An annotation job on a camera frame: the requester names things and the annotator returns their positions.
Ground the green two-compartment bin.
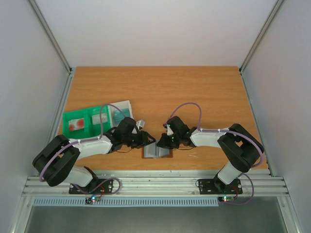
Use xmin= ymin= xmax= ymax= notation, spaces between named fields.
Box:
xmin=62 ymin=106 xmax=101 ymax=139

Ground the right aluminium frame post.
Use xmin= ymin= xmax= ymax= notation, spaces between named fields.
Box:
xmin=239 ymin=0 xmax=285 ymax=76

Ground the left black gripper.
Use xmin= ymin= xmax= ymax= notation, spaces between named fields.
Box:
xmin=123 ymin=131 xmax=156 ymax=149

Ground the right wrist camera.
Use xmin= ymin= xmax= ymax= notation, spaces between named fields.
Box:
xmin=165 ymin=124 xmax=174 ymax=136

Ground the red circle card in bin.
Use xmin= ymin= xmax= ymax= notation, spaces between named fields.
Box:
xmin=68 ymin=118 xmax=85 ymax=132

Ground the teal card stack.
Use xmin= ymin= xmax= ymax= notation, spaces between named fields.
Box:
xmin=112 ymin=108 xmax=131 ymax=124

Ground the white plastic bin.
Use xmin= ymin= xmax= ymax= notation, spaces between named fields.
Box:
xmin=108 ymin=100 xmax=134 ymax=127

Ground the aluminium frame post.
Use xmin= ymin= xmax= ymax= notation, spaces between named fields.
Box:
xmin=27 ymin=0 xmax=72 ymax=74
xmin=239 ymin=0 xmax=285 ymax=76

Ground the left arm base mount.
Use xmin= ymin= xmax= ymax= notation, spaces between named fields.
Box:
xmin=69 ymin=179 xmax=113 ymax=195

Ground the left aluminium frame post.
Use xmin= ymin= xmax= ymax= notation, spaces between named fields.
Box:
xmin=27 ymin=0 xmax=72 ymax=74

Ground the brown leather card holder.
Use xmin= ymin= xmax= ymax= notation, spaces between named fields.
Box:
xmin=141 ymin=143 xmax=173 ymax=160

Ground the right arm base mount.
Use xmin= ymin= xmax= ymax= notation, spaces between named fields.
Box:
xmin=195 ymin=179 xmax=243 ymax=195

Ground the white card in bin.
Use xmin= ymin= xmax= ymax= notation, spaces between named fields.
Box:
xmin=91 ymin=113 xmax=108 ymax=125

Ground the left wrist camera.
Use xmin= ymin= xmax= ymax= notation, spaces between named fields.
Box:
xmin=136 ymin=119 xmax=145 ymax=130

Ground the aluminium front rail frame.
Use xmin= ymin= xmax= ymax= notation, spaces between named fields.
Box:
xmin=22 ymin=169 xmax=289 ymax=197

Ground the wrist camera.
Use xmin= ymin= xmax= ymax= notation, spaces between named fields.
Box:
xmin=136 ymin=119 xmax=145 ymax=130
xmin=165 ymin=124 xmax=174 ymax=136

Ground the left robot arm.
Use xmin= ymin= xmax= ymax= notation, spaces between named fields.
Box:
xmin=32 ymin=117 xmax=156 ymax=193

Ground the grey card in holder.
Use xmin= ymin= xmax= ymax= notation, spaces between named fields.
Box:
xmin=143 ymin=145 xmax=171 ymax=158

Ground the grey slotted cable duct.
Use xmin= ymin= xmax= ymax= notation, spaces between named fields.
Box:
xmin=33 ymin=197 xmax=219 ymax=207

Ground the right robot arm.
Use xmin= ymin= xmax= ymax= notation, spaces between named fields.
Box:
xmin=157 ymin=116 xmax=264 ymax=193

